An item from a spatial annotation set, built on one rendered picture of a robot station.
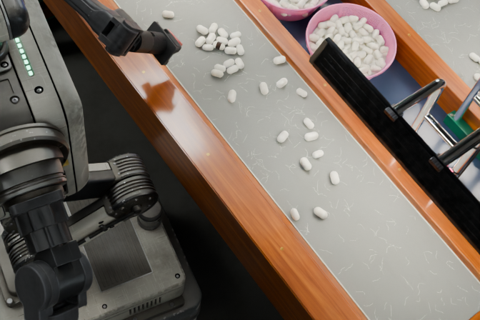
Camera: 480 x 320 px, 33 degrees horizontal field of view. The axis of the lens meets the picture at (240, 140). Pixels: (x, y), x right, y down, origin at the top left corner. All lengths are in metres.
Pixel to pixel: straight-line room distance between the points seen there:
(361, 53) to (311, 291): 0.75
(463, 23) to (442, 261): 0.78
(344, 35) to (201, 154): 0.60
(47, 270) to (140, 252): 0.97
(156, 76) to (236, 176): 0.36
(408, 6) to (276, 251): 0.93
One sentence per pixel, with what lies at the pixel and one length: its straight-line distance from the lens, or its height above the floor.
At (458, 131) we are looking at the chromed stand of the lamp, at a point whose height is 0.70.
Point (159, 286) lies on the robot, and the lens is 2.24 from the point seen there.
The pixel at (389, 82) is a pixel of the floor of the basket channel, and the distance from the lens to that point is 2.42.
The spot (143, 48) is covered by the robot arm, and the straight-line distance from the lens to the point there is 2.00.
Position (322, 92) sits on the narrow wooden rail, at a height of 0.76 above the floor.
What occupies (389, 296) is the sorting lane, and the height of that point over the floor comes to 0.74.
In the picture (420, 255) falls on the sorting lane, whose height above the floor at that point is 0.74.
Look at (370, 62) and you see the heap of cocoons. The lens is 2.37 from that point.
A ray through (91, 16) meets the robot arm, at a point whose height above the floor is 1.04.
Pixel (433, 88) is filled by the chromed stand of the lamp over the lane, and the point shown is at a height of 1.12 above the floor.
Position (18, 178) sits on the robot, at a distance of 1.31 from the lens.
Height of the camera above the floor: 2.60
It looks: 60 degrees down
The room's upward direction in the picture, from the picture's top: 13 degrees clockwise
